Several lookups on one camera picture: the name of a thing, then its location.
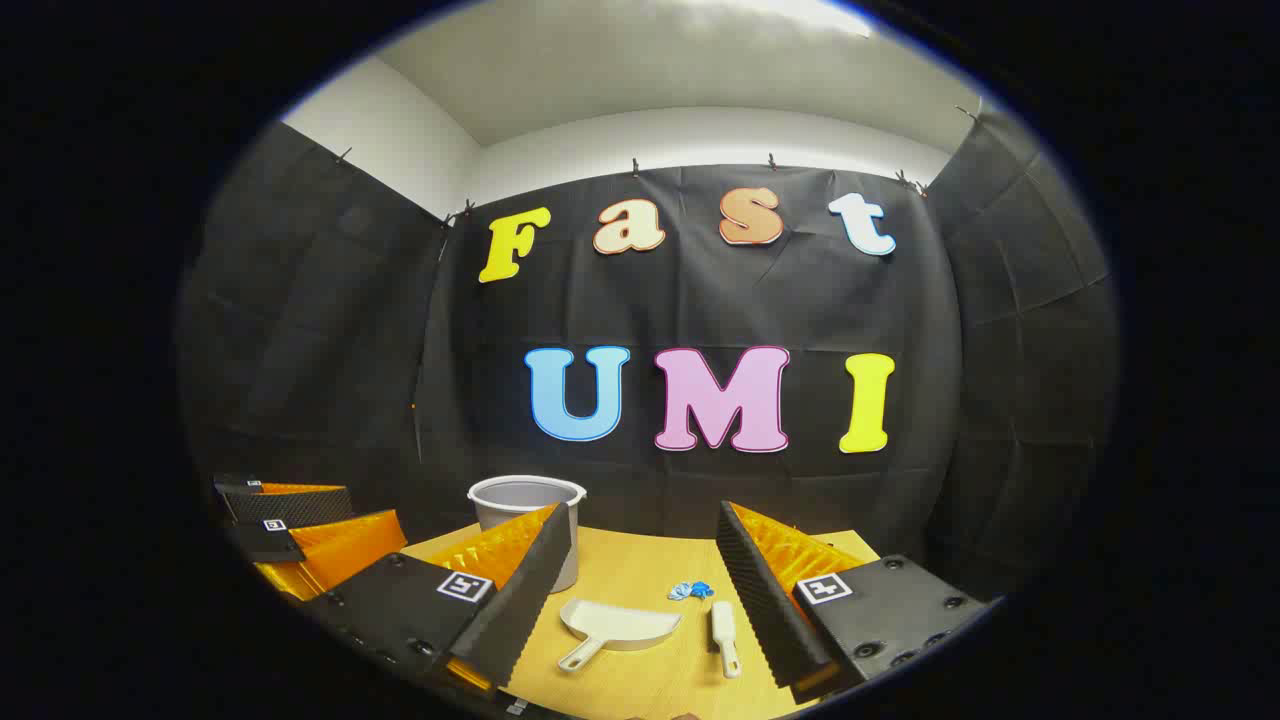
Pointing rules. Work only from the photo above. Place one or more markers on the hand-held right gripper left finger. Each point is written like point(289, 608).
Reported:
point(520, 600)

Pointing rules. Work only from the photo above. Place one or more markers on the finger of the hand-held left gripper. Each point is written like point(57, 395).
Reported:
point(265, 542)
point(290, 507)

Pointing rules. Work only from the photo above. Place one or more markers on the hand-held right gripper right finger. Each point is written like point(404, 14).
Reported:
point(765, 600)

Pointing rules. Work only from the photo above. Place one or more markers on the small white broom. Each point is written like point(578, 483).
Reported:
point(722, 625)

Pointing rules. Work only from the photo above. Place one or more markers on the grey ribbed garbage bin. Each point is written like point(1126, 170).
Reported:
point(505, 518)

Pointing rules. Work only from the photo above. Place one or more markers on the light blue paper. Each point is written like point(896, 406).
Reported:
point(681, 591)

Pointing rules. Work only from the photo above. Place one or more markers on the white plastic dustpan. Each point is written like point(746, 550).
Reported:
point(620, 625)

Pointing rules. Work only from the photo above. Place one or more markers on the wooden desktop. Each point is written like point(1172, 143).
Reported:
point(640, 570)

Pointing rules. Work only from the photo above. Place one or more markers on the row of small cloth clips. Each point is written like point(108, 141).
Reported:
point(635, 166)

